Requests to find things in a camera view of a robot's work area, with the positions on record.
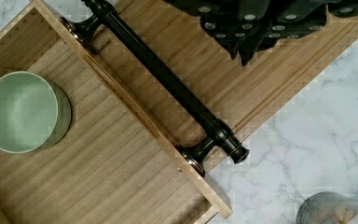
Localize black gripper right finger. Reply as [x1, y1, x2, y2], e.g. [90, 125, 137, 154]
[239, 0, 358, 65]

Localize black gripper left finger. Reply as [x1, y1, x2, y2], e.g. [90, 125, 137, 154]
[164, 0, 271, 60]

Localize black metal drawer handle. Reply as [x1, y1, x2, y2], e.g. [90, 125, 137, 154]
[60, 0, 250, 175]

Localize wooden drawer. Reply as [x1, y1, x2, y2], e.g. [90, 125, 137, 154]
[0, 0, 232, 224]

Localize grey round object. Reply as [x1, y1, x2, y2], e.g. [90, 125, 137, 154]
[296, 191, 358, 224]

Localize green ceramic bowl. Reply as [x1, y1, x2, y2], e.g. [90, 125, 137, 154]
[0, 71, 72, 154]

